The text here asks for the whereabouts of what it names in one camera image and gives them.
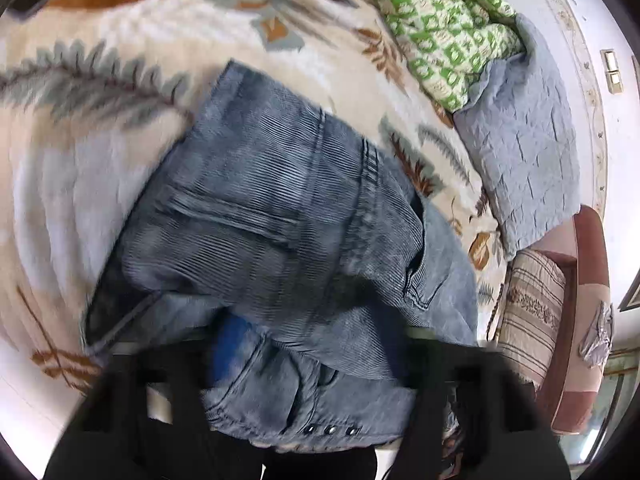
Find blue denim pants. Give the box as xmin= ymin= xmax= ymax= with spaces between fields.
xmin=82 ymin=60 xmax=482 ymax=452

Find leaf print plush blanket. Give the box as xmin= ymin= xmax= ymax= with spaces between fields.
xmin=0 ymin=0 xmax=512 ymax=463

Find wall light switch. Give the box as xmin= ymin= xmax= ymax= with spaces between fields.
xmin=600 ymin=48 xmax=626 ymax=95

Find grey quilted pillow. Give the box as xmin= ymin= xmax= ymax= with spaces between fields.
xmin=452 ymin=12 xmax=582 ymax=262

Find grey crumpled cloth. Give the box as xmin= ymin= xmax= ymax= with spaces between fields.
xmin=579 ymin=302 xmax=615 ymax=369

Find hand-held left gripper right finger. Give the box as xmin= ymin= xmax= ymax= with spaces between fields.
xmin=394 ymin=327 xmax=572 ymax=480

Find beige striped pillow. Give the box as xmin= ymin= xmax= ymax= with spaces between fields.
xmin=492 ymin=249 xmax=569 ymax=392

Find brown pink padded headboard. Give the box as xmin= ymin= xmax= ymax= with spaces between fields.
xmin=515 ymin=204 xmax=614 ymax=436

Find green patterned quilt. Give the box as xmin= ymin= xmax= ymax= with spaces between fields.
xmin=345 ymin=0 xmax=526 ymax=114

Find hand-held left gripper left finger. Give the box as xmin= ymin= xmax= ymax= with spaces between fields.
xmin=44 ymin=319 xmax=263 ymax=480

